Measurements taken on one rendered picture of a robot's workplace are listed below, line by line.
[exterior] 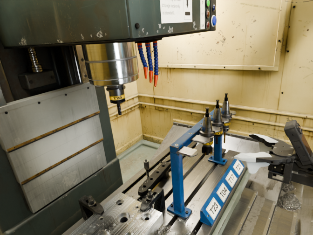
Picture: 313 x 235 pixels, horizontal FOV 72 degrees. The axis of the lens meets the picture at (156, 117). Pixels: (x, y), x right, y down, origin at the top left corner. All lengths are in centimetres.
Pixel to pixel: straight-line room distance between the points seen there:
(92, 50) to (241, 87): 115
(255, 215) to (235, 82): 82
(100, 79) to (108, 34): 17
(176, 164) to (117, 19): 57
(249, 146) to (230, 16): 87
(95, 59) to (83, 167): 77
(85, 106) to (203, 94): 91
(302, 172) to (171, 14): 53
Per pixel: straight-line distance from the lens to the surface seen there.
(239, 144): 168
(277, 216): 137
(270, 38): 150
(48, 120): 109
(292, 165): 69
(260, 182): 151
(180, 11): 63
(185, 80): 174
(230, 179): 115
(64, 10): 63
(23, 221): 126
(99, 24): 53
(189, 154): 79
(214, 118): 101
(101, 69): 64
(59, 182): 123
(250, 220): 126
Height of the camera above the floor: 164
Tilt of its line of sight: 22 degrees down
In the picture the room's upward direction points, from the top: 5 degrees counter-clockwise
